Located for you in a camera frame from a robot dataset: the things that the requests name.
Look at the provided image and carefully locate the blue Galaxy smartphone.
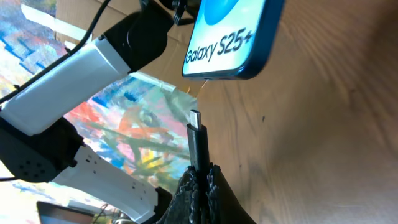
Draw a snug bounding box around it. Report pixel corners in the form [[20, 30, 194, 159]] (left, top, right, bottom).
[[182, 0, 285, 80]]

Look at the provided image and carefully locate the black USB charging cable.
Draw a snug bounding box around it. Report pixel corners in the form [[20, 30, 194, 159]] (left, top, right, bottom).
[[185, 108, 212, 187]]

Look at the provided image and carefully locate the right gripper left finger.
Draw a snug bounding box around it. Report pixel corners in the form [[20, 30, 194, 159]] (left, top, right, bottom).
[[156, 166, 199, 224]]

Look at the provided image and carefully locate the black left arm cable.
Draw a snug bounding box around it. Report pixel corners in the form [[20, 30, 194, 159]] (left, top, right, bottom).
[[0, 0, 113, 105]]

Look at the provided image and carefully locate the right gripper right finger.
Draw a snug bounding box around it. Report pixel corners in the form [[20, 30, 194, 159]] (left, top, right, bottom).
[[206, 163, 256, 224]]

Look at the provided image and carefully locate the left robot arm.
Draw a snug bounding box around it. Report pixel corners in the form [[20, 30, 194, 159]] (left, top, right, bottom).
[[1, 1, 188, 223]]

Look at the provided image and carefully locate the colourful painted board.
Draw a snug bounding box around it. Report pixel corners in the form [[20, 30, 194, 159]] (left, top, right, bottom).
[[1, 1, 188, 223]]

